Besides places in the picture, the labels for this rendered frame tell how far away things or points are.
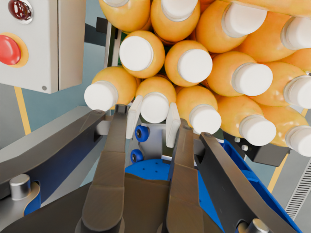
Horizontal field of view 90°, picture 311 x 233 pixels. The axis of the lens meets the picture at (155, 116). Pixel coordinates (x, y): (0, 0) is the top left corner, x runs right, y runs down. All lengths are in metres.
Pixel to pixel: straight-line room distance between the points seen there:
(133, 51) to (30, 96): 1.62
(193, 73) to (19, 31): 0.23
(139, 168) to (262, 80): 0.30
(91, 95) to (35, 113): 1.60
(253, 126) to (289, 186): 2.02
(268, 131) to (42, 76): 0.32
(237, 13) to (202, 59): 0.06
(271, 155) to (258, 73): 0.27
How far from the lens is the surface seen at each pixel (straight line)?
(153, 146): 0.46
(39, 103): 1.76
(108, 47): 0.36
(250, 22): 0.22
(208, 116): 0.22
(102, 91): 0.22
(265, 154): 0.45
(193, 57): 0.20
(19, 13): 0.27
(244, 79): 0.22
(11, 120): 2.01
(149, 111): 0.21
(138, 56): 0.20
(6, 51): 0.29
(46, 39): 0.27
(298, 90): 0.27
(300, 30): 0.25
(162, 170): 0.40
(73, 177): 1.01
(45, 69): 0.27
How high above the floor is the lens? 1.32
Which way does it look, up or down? 70 degrees down
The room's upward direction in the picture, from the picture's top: 174 degrees counter-clockwise
